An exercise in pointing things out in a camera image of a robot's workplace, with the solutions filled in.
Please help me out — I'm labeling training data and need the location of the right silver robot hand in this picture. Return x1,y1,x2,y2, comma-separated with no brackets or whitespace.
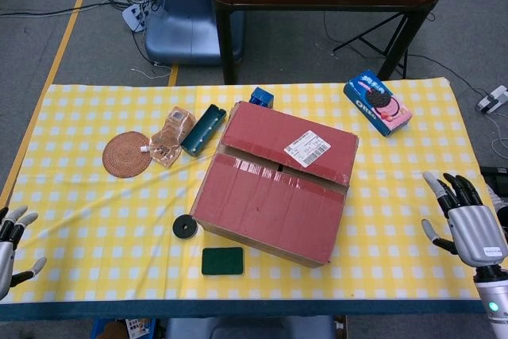
421,171,508,272

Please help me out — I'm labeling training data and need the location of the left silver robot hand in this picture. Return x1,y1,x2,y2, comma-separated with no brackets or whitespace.
0,206,48,300

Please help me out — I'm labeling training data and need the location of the red cardboard box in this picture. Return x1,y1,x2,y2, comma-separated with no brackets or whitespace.
189,100,360,269

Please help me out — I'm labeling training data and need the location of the blue Oreo cookie box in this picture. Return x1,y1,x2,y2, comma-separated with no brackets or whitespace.
343,69,413,137

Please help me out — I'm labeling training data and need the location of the small blue box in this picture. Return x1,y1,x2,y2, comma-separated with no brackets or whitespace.
248,86,275,109

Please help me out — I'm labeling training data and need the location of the yellow checkered tablecloth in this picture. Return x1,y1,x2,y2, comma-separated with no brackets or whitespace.
0,76,497,303

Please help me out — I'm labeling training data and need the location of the white power strip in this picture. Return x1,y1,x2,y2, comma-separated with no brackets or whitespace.
121,1,154,33
475,84,508,114

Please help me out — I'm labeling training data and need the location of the round woven rattan coaster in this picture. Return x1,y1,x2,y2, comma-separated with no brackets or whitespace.
102,131,152,178

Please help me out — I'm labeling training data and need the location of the black round disc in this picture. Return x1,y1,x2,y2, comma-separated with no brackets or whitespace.
171,214,198,240

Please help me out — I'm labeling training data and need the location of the green scouring sponge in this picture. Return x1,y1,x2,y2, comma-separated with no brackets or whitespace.
201,246,244,276

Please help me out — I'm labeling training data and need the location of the dark teal oblong case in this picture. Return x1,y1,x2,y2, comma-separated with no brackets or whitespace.
180,103,227,157

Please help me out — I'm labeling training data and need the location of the blue grey padded seat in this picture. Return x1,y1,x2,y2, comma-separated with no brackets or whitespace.
164,314,337,339

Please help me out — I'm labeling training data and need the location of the long black floor cable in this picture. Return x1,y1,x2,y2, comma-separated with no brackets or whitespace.
0,0,132,18

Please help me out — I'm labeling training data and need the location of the blue grey machine pedestal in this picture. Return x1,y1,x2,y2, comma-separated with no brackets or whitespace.
144,0,245,66

